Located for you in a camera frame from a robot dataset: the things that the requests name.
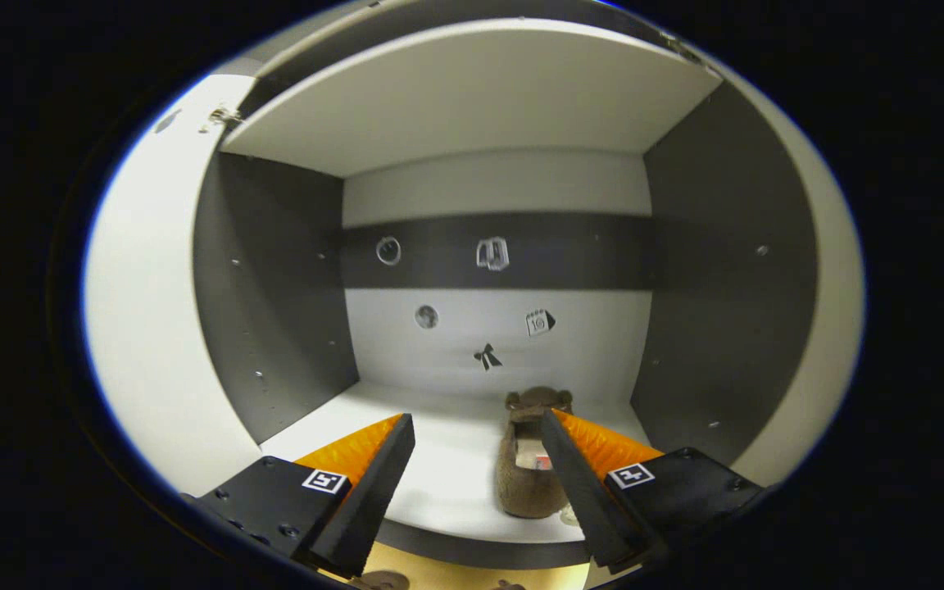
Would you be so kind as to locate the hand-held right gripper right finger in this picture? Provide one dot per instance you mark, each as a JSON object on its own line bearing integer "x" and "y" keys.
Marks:
{"x": 578, "y": 492}

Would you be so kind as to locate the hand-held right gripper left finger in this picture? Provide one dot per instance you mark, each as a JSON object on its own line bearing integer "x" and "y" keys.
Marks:
{"x": 365, "y": 500}

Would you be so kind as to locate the brown fuzzy shoe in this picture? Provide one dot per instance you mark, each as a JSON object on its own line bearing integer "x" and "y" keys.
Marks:
{"x": 521, "y": 483}
{"x": 382, "y": 582}

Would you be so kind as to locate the white and grey shoe cabinet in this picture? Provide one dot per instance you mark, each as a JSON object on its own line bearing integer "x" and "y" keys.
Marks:
{"x": 480, "y": 98}

